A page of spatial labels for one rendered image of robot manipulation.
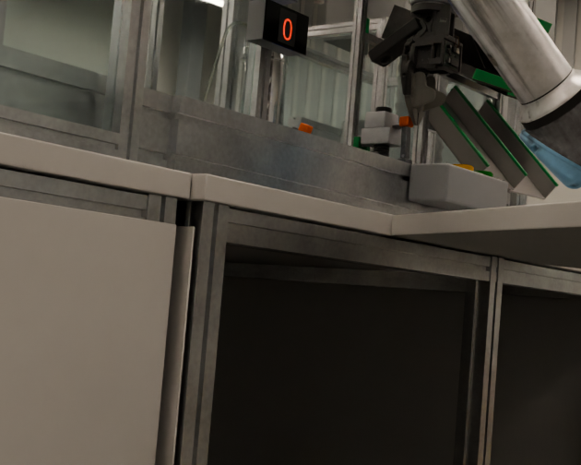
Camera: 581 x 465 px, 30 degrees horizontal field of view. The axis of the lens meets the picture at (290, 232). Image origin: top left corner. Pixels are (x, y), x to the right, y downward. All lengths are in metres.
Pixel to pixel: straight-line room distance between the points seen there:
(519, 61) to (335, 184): 0.31
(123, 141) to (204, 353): 0.26
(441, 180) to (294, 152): 0.31
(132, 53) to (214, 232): 0.22
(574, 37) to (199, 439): 10.99
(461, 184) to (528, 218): 0.46
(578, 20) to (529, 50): 10.60
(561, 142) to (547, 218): 0.33
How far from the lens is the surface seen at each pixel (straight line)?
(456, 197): 1.70
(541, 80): 1.54
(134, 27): 1.20
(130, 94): 1.19
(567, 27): 12.15
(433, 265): 1.65
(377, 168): 1.64
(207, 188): 1.21
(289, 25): 1.92
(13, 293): 1.06
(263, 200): 1.28
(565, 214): 1.21
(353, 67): 2.29
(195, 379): 1.23
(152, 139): 1.28
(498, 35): 1.52
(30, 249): 1.07
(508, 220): 1.29
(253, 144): 1.39
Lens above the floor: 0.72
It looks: 4 degrees up
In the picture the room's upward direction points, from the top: 5 degrees clockwise
